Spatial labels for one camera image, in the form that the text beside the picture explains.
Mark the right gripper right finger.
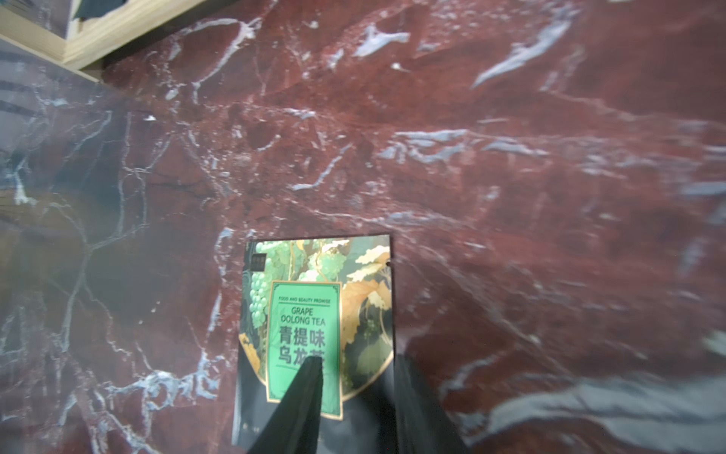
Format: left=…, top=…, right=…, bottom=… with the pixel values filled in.
left=393, top=355, right=470, bottom=454

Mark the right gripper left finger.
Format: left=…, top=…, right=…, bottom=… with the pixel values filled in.
left=249, top=357, right=323, bottom=454

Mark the green tea bag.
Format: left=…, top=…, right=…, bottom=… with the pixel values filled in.
left=232, top=235, right=396, bottom=453

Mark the light wooden two-tier shelf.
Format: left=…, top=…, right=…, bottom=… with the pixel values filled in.
left=1, top=1, right=201, bottom=72

